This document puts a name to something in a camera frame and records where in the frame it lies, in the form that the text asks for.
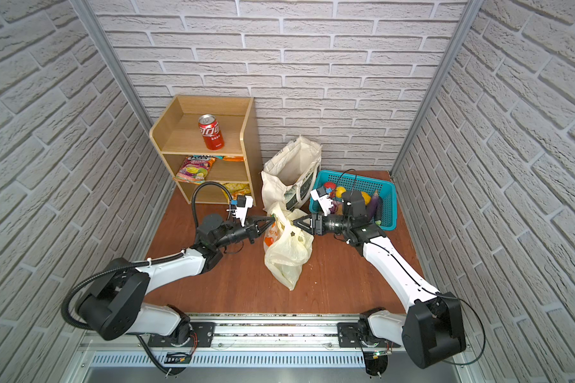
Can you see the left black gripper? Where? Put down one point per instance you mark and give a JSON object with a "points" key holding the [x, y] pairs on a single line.
{"points": [[253, 230]]}

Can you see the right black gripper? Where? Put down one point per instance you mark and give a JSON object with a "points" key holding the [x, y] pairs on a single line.
{"points": [[320, 224]]}

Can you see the thin cream plastic bag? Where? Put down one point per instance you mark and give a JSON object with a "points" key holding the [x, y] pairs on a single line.
{"points": [[286, 247]]}

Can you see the canvas tote bag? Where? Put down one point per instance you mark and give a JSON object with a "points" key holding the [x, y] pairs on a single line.
{"points": [[291, 174]]}

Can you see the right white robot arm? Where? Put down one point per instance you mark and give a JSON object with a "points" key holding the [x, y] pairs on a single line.
{"points": [[431, 330]]}

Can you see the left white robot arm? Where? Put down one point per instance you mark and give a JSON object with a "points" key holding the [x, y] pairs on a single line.
{"points": [[112, 302]]}

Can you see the yellow chip bag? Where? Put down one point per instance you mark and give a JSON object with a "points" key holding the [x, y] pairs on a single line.
{"points": [[238, 189]]}

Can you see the red toy tomato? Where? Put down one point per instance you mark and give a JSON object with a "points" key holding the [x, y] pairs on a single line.
{"points": [[329, 185]]}

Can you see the purple toy eggplant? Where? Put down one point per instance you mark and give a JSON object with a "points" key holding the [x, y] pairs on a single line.
{"points": [[373, 207]]}

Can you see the orange Fox's candy bag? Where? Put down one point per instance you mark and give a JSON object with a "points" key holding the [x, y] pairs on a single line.
{"points": [[233, 158]]}

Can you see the teal plastic basket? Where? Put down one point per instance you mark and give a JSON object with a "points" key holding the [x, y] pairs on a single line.
{"points": [[387, 211]]}

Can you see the pink green candy bag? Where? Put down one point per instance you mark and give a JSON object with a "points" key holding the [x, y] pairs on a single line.
{"points": [[195, 169]]}

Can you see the wooden shelf unit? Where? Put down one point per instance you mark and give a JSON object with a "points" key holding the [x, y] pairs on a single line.
{"points": [[225, 127]]}

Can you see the red cola can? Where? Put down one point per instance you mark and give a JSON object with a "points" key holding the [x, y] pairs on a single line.
{"points": [[210, 131]]}

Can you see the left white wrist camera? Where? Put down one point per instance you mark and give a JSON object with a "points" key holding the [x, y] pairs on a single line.
{"points": [[239, 208]]}

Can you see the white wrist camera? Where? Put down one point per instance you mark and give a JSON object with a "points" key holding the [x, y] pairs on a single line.
{"points": [[323, 197], [239, 208]]}

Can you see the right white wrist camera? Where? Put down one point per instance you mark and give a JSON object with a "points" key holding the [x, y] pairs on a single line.
{"points": [[323, 197]]}

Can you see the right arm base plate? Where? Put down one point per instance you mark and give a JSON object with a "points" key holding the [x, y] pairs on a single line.
{"points": [[357, 334]]}

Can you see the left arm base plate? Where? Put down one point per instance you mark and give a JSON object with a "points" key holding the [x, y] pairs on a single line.
{"points": [[199, 333]]}

